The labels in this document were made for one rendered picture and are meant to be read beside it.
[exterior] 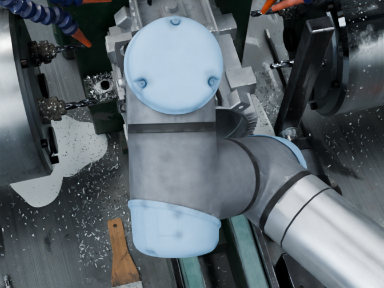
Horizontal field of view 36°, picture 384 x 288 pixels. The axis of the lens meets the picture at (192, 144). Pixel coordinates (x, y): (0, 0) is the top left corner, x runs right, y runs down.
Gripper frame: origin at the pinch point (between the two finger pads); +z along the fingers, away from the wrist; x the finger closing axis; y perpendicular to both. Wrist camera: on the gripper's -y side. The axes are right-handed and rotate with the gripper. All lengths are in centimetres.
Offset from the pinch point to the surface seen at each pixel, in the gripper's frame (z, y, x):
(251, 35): 39.8, 10.7, -26.2
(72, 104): 4.3, 2.1, 10.3
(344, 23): -3.4, 5.5, -27.5
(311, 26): -15.6, 4.8, -18.2
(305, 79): -7.7, -0.9, -19.2
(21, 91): -3.4, 4.7, 15.7
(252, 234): 7.2, -22.0, -11.8
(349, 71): -1.7, -0.9, -27.7
